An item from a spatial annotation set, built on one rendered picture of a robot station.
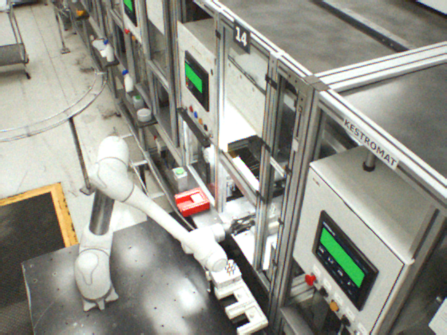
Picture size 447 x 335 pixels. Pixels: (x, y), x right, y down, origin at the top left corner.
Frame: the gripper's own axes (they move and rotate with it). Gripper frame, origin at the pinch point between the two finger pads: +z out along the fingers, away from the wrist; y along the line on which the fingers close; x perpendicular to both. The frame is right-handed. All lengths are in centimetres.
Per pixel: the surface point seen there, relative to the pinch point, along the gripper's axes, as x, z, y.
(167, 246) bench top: 28, -42, -32
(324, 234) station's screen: -63, -16, 63
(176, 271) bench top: 10, -44, -32
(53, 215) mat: 150, -102, -98
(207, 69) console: 29, -13, 74
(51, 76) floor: 390, -64, -100
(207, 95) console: 27, -14, 62
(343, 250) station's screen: -72, -16, 65
